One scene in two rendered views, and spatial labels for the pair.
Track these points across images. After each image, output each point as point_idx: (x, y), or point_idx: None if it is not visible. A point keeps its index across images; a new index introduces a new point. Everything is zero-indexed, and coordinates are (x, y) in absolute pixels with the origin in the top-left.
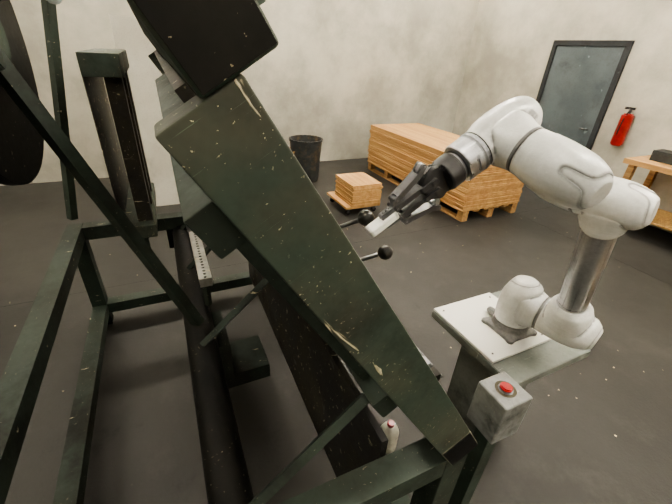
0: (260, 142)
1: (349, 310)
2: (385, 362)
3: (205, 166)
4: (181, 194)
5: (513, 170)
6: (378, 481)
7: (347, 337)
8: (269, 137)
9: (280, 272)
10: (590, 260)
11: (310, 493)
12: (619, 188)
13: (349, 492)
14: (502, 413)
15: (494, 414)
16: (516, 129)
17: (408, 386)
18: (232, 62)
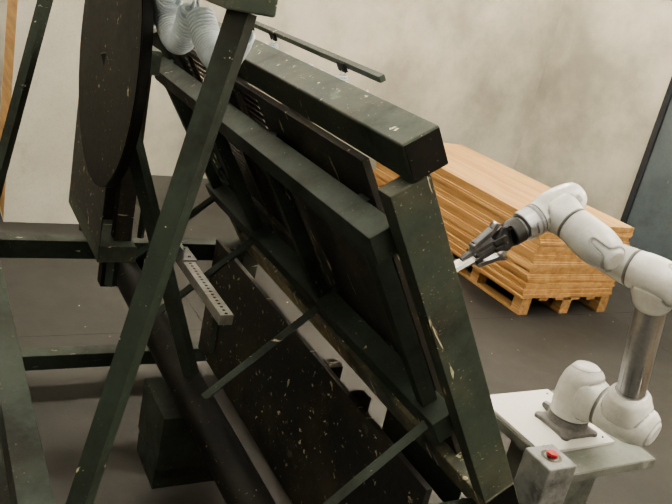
0: (428, 204)
1: (444, 313)
2: (457, 366)
3: (403, 212)
4: (353, 222)
5: (562, 237)
6: None
7: (438, 334)
8: (433, 202)
9: (416, 276)
10: (642, 337)
11: None
12: (661, 267)
13: None
14: (546, 475)
15: (538, 479)
16: (565, 208)
17: (469, 398)
18: (429, 170)
